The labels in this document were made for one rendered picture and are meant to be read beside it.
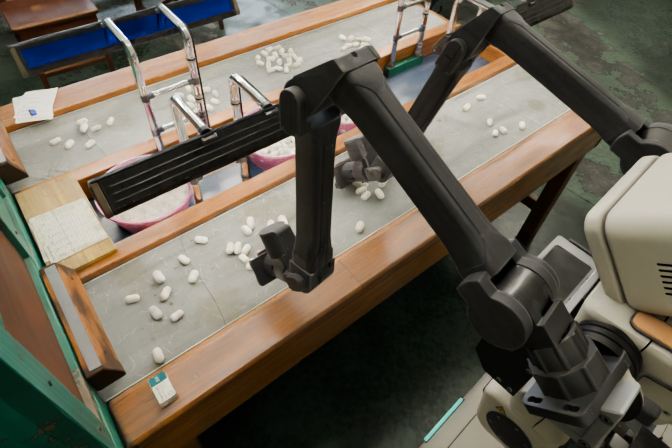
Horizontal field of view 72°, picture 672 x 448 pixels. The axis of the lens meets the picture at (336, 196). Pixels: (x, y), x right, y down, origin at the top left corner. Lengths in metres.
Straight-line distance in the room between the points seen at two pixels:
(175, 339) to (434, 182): 0.75
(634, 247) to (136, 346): 0.96
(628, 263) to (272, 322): 0.73
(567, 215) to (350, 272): 1.65
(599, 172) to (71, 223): 2.57
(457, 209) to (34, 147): 1.38
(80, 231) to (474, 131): 1.24
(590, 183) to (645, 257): 2.22
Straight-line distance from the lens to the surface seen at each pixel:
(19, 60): 1.42
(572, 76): 0.92
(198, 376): 1.07
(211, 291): 1.18
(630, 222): 0.65
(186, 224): 1.29
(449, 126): 1.66
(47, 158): 1.64
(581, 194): 2.78
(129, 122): 1.68
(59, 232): 1.36
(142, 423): 1.07
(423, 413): 1.87
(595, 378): 0.65
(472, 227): 0.59
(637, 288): 0.69
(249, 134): 1.02
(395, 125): 0.58
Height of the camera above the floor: 1.74
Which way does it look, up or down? 48 degrees down
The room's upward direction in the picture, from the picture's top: 5 degrees clockwise
